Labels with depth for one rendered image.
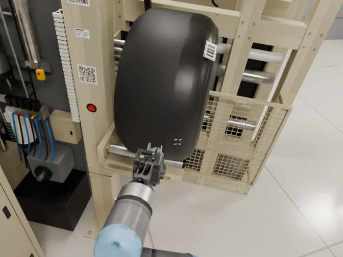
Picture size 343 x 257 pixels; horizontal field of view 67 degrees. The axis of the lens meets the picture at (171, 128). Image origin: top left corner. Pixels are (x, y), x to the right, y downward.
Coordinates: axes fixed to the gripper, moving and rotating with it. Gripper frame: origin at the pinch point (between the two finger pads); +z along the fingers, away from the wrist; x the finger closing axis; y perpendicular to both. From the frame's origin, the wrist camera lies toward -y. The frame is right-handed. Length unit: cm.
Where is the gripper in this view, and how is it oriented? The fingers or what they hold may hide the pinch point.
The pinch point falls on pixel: (156, 152)
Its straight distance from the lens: 81.9
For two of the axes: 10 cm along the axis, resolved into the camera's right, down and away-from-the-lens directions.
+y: 1.2, -8.3, -5.4
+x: -9.8, -2.0, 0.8
